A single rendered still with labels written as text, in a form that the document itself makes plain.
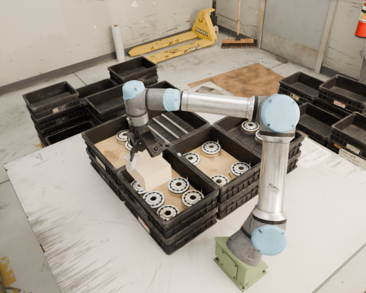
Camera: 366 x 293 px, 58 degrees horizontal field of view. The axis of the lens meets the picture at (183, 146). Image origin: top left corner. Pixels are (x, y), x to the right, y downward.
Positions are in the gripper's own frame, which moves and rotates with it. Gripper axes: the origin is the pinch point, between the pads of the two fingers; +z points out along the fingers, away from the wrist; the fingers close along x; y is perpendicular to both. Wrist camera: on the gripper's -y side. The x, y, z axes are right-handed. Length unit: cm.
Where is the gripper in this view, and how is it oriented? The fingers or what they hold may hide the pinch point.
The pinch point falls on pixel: (147, 165)
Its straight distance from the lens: 134.5
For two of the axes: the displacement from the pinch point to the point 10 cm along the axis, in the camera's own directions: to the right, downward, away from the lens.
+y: -5.9, -4.8, 6.5
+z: 0.5, 7.8, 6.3
